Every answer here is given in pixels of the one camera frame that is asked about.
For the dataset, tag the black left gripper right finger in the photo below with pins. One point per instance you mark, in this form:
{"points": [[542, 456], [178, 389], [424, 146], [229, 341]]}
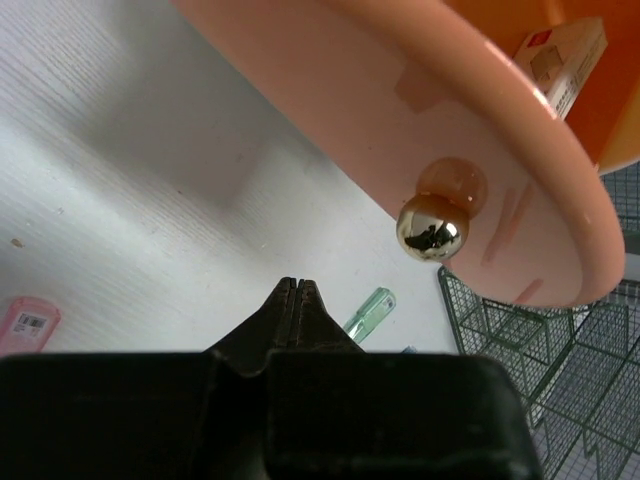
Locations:
{"points": [[334, 411]]}

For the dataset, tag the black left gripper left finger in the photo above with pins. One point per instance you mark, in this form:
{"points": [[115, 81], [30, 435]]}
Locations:
{"points": [[140, 415]]}

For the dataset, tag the green transparent correction tape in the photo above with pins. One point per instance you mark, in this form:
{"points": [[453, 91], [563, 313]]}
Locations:
{"points": [[370, 314]]}

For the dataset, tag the cream round drawer box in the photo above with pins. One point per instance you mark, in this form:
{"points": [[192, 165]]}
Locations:
{"points": [[421, 104]]}

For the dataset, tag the pink transparent correction tape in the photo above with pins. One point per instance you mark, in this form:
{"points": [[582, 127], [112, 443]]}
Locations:
{"points": [[27, 323]]}

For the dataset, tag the green wire mesh organizer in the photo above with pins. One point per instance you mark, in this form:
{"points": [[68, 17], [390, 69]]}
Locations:
{"points": [[576, 369]]}

